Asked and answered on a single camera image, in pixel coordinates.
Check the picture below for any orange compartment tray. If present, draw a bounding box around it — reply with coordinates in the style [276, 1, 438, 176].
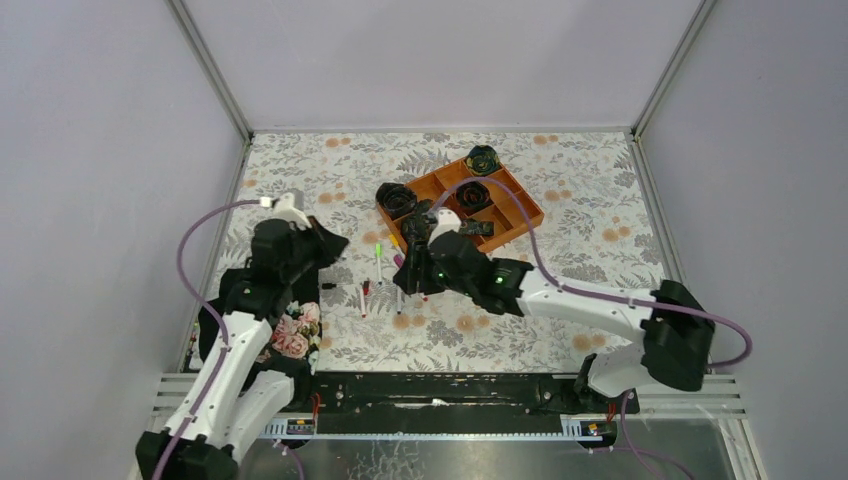
[376, 158, 545, 253]

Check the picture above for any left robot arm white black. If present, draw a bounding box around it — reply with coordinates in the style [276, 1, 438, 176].
[136, 217, 349, 479]

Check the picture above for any unrolled dark patterned tie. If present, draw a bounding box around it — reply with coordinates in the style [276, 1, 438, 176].
[400, 199, 495, 245]

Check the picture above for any rolled dark tie centre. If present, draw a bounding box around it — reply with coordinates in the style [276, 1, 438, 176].
[455, 181, 492, 216]

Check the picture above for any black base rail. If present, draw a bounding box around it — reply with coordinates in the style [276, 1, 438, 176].
[282, 372, 640, 435]

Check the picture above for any floral table cloth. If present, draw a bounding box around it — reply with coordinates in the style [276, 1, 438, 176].
[238, 132, 665, 372]

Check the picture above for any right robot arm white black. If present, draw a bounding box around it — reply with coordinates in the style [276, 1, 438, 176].
[393, 232, 715, 398]

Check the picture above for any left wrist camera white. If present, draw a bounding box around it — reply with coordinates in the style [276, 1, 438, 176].
[259, 192, 312, 230]

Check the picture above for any rolled dark tie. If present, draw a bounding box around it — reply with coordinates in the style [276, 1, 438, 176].
[455, 181, 492, 216]
[375, 182, 418, 220]
[463, 145, 501, 177]

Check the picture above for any rolled dark tie top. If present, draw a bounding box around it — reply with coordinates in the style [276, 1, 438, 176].
[463, 145, 501, 177]

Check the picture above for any rolled dark tie left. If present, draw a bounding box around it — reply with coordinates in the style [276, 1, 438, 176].
[375, 182, 418, 220]

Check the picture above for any black floral cloth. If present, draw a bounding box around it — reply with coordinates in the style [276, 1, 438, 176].
[196, 268, 323, 401]

